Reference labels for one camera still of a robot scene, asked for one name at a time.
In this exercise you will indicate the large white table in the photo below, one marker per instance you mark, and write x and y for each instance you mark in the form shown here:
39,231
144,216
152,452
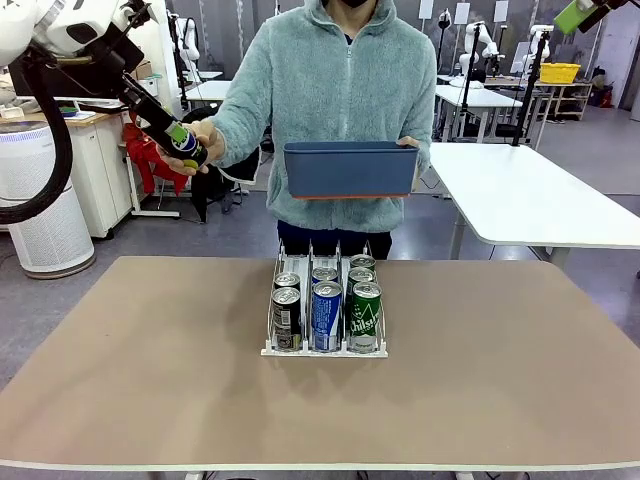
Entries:
550,210

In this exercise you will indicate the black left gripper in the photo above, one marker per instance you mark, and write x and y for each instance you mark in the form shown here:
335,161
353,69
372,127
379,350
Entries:
120,55

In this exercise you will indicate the blue bin orange base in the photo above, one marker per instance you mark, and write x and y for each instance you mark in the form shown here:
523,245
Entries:
350,170

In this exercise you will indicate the brown cardboard box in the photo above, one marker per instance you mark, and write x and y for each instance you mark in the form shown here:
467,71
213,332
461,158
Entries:
145,67

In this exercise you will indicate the white cabinet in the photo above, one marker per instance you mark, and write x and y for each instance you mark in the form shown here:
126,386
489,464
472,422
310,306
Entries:
95,175

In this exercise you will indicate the orange red jacket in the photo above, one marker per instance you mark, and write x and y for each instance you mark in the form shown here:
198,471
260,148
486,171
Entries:
145,165

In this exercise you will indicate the person in teal fleece hoodie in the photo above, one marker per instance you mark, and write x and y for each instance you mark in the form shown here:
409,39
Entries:
345,100

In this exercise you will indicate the blue Pepsi can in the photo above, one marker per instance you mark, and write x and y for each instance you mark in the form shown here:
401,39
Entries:
326,315
325,273

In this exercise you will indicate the small white box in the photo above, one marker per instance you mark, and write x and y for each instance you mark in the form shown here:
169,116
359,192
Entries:
151,86

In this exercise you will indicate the white air purifier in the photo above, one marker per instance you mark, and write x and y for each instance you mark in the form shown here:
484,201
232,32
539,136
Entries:
50,240

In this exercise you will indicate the white background table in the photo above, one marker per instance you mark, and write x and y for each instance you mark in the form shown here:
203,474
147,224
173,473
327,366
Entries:
210,90
480,96

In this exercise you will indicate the person right forearm teal sleeve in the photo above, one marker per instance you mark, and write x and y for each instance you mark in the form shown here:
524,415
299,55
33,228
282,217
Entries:
235,135

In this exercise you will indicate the black tripod stand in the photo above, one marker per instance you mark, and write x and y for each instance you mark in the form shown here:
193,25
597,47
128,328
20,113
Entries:
466,90
523,110

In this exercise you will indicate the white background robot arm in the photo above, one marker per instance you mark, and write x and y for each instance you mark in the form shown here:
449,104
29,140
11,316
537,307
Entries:
472,35
190,47
539,29

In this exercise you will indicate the yellow plastic bin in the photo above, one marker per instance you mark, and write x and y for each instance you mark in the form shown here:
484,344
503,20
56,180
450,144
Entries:
560,72

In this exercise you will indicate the person right hand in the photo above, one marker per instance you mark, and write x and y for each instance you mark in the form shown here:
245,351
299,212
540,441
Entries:
215,145

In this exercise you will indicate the black face mask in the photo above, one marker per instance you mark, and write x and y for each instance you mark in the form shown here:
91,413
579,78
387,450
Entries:
352,2

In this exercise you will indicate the person left hand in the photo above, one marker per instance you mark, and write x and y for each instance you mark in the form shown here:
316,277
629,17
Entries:
410,142

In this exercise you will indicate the white desk leg frame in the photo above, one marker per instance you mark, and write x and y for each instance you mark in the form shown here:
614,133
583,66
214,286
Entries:
155,214

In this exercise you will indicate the red fire extinguisher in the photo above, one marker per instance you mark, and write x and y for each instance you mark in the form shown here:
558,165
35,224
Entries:
605,97

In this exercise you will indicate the green bowl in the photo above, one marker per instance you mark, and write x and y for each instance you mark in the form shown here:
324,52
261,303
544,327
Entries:
71,111

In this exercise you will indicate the green Chilsung cider can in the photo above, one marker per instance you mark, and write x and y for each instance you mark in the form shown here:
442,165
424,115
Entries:
365,325
362,261
361,275

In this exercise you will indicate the white clear can dispenser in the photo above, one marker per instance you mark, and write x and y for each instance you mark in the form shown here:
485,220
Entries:
325,353

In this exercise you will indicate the wooden shelf table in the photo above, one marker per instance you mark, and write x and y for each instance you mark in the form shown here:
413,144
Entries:
570,86

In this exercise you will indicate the person left forearm teal sleeve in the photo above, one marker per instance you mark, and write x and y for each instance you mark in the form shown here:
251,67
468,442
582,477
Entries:
425,130

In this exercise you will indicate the white hanging sign panel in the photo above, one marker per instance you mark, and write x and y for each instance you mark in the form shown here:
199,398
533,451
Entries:
501,10
426,9
461,12

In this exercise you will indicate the black jacket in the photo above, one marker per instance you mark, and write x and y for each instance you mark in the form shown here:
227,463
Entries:
210,195

